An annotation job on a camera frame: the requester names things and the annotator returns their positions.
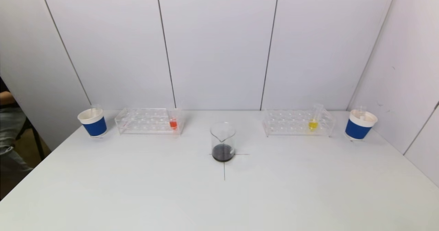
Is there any clear glass beaker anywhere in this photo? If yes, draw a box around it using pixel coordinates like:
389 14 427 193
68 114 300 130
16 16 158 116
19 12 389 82
210 122 236 163

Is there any test tube with orange pigment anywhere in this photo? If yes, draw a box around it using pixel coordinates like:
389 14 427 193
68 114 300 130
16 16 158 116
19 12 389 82
168 107 179 130

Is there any clear acrylic test tube rack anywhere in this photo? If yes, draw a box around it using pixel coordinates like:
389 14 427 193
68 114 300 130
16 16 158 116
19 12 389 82
114 107 185 136
262 108 336 138

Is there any test tube with yellow pigment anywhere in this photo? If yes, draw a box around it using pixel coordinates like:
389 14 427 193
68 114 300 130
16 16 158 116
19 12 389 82
308 103 324 131

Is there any blue white paper cup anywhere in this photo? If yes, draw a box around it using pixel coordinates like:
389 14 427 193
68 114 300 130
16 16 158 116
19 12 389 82
345 109 378 141
77 108 107 138

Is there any person in grey trousers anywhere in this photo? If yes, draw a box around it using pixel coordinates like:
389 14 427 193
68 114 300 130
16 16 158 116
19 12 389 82
0 78 34 176

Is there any black metal chair frame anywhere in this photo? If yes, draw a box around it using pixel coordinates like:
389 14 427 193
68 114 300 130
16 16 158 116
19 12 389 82
15 116 46 161

